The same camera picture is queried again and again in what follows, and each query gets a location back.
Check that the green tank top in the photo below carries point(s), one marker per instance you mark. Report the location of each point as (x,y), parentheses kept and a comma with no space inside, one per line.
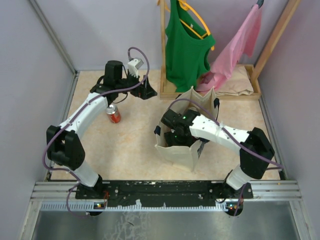
(186,56)

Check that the beige canvas tote bag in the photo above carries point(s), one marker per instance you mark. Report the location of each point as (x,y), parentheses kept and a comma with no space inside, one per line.
(186,157)

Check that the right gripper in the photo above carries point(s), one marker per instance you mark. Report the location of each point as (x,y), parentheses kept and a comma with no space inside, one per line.
(169,138)

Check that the pink shirt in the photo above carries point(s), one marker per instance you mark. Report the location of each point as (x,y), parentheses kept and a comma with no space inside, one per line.
(243,42)

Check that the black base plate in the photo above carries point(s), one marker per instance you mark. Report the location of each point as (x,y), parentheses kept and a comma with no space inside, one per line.
(171,193)

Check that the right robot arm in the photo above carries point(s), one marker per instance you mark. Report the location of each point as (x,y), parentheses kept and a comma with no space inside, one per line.
(253,147)

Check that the beige folded cloth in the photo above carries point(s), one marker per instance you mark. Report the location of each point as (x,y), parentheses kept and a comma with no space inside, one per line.
(238,84)

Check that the red Coke can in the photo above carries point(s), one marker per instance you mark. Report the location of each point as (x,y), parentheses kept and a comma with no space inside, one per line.
(113,113)

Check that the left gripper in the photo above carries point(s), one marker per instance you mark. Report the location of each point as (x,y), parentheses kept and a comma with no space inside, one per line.
(145,91)

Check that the yellow clothes hanger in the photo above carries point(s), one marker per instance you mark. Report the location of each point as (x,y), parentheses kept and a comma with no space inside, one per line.
(188,8)

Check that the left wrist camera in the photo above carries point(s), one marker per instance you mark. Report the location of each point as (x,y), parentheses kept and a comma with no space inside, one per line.
(133,66)

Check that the wooden clothes rack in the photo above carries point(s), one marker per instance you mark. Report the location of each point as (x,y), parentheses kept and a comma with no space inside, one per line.
(167,89)

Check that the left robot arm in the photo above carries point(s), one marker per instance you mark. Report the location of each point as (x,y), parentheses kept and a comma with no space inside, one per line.
(64,141)

